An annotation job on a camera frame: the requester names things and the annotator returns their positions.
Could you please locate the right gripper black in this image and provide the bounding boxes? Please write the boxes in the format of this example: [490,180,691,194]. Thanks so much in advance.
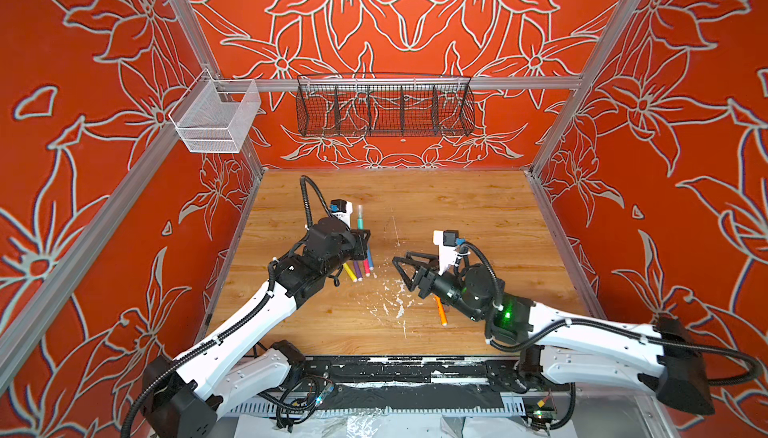
[393,249,486,324]

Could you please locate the purple marker pen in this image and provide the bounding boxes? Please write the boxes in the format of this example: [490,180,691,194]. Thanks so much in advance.
[353,260,364,280]

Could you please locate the yellow marker pen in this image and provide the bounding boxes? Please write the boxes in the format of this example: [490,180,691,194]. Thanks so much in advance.
[343,263,358,282]

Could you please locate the green marker pen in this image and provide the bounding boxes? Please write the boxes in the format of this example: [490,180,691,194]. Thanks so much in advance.
[357,204,365,229]

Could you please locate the orange marker pen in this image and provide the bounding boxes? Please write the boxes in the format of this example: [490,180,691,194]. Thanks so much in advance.
[435,297,448,327]

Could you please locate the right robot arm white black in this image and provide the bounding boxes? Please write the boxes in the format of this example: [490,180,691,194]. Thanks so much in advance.
[392,252,714,415]

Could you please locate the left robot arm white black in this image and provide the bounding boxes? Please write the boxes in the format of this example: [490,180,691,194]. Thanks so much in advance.
[120,216,371,437]

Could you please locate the clear plastic bin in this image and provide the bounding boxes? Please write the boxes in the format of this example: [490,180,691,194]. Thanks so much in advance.
[169,72,262,153]

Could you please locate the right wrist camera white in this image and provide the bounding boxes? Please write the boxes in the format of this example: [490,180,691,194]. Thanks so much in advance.
[433,230,465,275]

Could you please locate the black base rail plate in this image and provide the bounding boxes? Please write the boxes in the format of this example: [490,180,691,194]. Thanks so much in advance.
[248,353,571,394]

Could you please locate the black wire basket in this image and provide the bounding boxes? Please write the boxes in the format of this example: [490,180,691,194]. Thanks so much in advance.
[296,72,477,138]

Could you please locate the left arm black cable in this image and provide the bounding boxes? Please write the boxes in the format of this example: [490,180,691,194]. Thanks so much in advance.
[119,175,334,438]

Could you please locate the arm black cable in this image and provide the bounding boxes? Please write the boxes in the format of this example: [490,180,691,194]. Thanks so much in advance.
[119,175,334,438]
[458,239,766,388]

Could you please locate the grey slotted cable duct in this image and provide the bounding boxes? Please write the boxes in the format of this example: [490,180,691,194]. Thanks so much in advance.
[224,396,527,419]

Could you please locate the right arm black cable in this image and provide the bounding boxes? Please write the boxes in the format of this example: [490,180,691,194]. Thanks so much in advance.
[458,239,766,388]

